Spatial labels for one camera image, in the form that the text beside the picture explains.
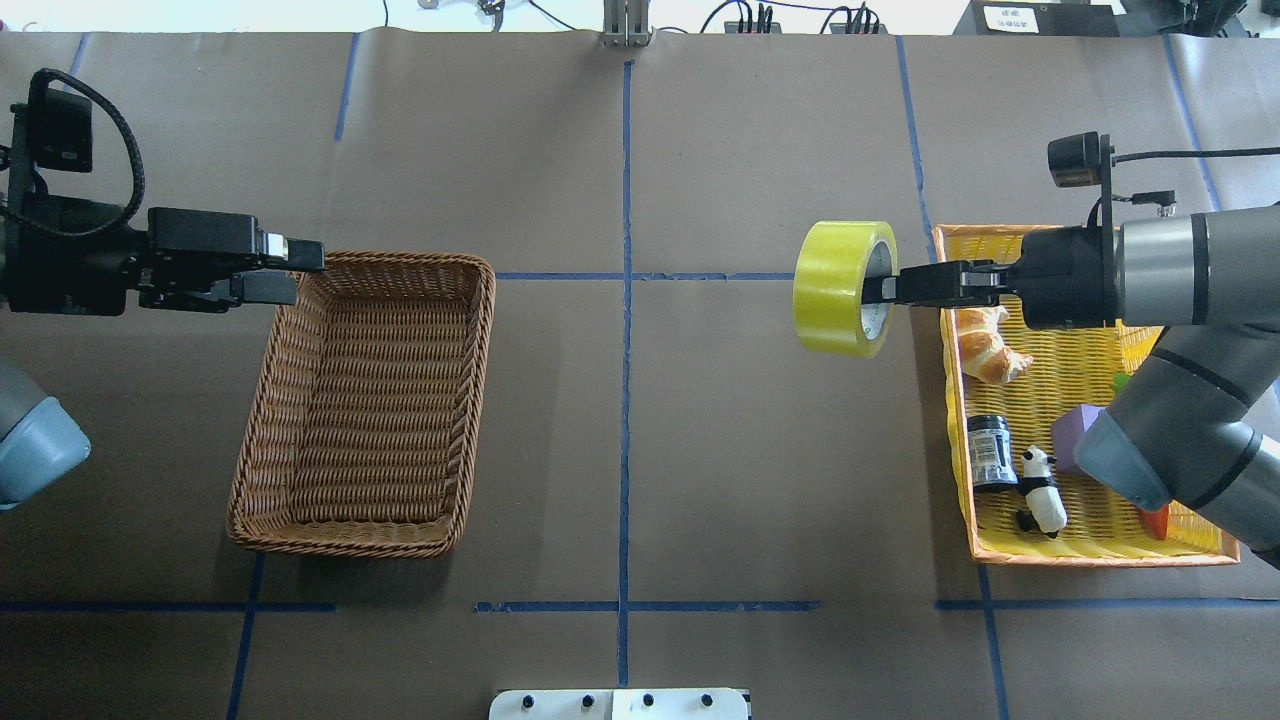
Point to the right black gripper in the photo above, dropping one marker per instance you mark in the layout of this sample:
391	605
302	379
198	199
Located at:
1068	278

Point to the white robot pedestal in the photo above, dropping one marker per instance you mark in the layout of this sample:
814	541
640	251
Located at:
623	703

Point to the toy croissant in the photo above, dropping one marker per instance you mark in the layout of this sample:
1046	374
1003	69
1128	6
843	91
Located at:
983	351

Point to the purple foam cube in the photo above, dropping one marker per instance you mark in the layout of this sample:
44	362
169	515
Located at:
1066	433

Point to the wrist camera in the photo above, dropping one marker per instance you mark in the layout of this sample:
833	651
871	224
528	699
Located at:
59	125
1082	160

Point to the aluminium frame post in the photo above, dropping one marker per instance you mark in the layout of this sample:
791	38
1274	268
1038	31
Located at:
625	23

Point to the toy panda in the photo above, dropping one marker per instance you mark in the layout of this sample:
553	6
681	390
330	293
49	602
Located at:
1040	490

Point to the yellow plastic basket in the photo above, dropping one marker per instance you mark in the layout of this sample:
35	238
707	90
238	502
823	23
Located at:
1070	368

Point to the brown wicker basket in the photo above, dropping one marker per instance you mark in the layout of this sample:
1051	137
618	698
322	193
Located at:
362	438

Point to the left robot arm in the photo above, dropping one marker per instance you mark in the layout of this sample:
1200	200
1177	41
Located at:
41	441

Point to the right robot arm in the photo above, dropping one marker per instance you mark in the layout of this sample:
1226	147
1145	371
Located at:
1177	431

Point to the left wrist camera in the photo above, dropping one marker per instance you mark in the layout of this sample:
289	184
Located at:
59	125

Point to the yellow tape roll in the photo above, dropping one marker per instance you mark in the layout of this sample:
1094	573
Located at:
832	314

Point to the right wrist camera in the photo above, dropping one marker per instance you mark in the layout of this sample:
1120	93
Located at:
1082	160

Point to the orange toy carrot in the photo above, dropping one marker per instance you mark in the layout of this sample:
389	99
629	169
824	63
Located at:
1155	522

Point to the black box with label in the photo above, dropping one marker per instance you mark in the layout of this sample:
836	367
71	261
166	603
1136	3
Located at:
1036	18

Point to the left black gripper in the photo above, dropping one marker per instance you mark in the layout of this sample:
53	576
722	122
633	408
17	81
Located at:
85	262

